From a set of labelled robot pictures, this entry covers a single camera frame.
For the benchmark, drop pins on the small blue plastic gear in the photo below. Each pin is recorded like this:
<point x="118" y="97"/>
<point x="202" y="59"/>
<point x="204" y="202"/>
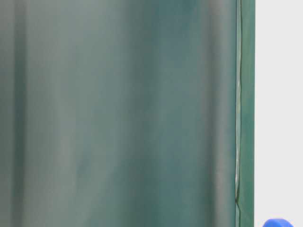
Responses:
<point x="277" y="222"/>

